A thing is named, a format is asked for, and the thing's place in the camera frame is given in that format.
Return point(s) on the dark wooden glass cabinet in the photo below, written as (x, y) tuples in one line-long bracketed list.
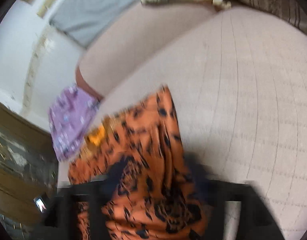
[(28, 169)]

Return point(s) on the grey floor mat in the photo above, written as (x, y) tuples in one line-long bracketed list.
[(84, 20)]

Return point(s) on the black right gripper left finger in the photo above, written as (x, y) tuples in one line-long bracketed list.
[(60, 218)]

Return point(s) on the purple floral cloth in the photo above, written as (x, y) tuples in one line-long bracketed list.
[(70, 116)]

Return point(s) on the orange black floral cloth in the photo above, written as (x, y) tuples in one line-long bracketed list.
[(155, 196)]

